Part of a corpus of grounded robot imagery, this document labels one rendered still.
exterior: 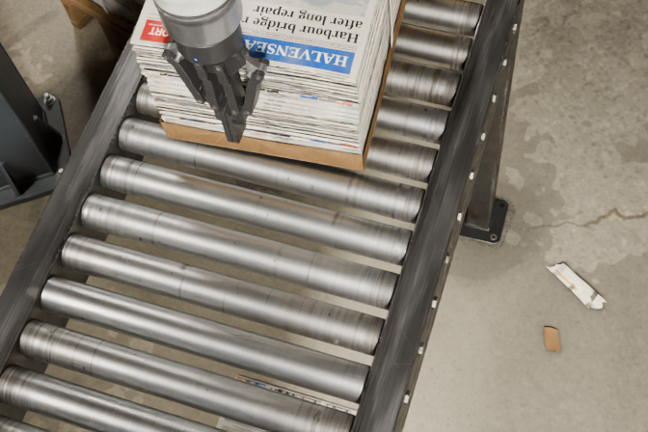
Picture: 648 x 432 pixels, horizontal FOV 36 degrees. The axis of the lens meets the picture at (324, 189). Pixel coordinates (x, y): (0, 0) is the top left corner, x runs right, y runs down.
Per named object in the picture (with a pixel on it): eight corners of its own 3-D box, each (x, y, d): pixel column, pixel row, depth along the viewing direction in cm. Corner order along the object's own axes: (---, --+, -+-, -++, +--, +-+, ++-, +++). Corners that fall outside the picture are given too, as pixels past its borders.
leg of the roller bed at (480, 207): (470, 202, 221) (488, 13, 161) (496, 209, 220) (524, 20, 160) (463, 226, 218) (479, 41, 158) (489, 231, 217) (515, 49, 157)
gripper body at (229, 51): (251, -1, 109) (262, 50, 117) (180, -15, 111) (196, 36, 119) (228, 53, 105) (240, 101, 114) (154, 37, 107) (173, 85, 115)
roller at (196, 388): (36, 323, 135) (22, 310, 130) (366, 423, 124) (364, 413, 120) (19, 358, 133) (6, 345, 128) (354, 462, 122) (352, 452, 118)
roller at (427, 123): (143, 76, 148) (156, 77, 153) (447, 148, 138) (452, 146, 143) (148, 43, 148) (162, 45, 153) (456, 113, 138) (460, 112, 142)
